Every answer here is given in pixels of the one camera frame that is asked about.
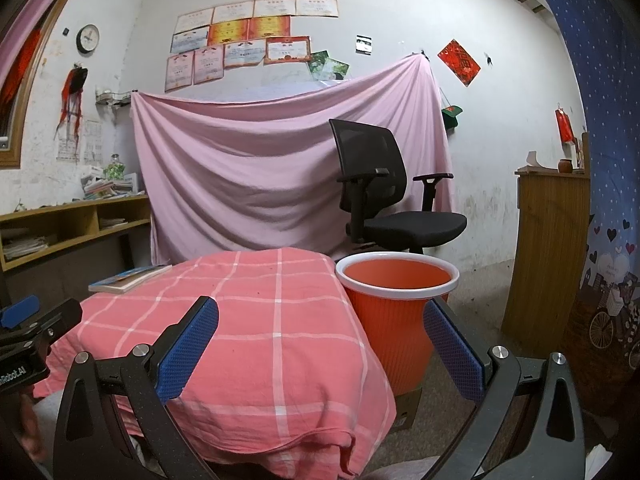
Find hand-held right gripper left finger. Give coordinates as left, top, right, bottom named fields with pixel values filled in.
left=51, top=296, right=221, bottom=480

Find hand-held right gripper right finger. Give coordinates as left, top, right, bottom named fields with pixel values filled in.
left=422, top=299, right=586, bottom=480

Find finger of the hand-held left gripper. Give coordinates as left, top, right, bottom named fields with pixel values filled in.
left=30, top=299, right=83, bottom=342
left=0, top=295, right=41, bottom=329

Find orange plastic bin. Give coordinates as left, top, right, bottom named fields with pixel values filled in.
left=335, top=252, right=460, bottom=395

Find person's left hand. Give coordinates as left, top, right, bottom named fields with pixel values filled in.
left=20, top=392, right=48, bottom=461

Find person's left leg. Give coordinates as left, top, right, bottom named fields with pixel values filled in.
left=27, top=392, right=66, bottom=466

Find person's leg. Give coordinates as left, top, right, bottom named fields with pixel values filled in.
left=215, top=452, right=441, bottom=480
left=27, top=392, right=66, bottom=466

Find papers in shelf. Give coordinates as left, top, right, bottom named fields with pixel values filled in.
left=0, top=232, right=51, bottom=261

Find cardboard box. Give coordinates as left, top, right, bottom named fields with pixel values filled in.
left=392, top=385, right=423, bottom=431

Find blue cover book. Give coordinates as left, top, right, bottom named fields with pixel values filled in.
left=88, top=264, right=173, bottom=295

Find pink plaid cloth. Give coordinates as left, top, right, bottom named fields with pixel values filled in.
left=32, top=247, right=398, bottom=478

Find wooden shelf unit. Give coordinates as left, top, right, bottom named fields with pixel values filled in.
left=0, top=195, right=152, bottom=273

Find person's right leg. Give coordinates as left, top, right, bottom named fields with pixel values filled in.
left=215, top=452, right=441, bottom=480

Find stack of books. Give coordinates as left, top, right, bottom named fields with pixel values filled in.
left=81, top=172, right=141, bottom=201

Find wooden cabinet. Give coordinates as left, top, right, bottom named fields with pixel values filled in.
left=501, top=165, right=593, bottom=346

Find black office chair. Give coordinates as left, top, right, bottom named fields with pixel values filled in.
left=328, top=118, right=468, bottom=256

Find white paper tissue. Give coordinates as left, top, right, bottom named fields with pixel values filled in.
left=582, top=442, right=613, bottom=480

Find pink hanging sheet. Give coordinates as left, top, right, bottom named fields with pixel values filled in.
left=131, top=52, right=455, bottom=266

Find red black tassel ornament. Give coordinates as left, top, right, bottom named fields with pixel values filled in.
left=54, top=64, right=90, bottom=143

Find blue printed curtain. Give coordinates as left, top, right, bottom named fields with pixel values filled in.
left=520, top=0, right=640, bottom=411

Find red hanging packet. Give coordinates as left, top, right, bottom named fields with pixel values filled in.
left=555, top=107, right=576, bottom=145

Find green photo posters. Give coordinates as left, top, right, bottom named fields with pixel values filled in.
left=307, top=51, right=351, bottom=82

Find wall calendar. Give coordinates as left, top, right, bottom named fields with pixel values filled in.
left=57, top=120, right=103, bottom=163

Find wooden window frame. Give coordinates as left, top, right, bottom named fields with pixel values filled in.
left=0, top=0, right=96, bottom=171

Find round wall clock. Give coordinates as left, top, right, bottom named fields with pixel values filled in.
left=76, top=24, right=100, bottom=54

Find red paper wall square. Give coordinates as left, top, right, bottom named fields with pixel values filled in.
left=437, top=39, right=482, bottom=87

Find group of wall certificates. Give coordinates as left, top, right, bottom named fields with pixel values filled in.
left=165, top=0, right=340, bottom=93

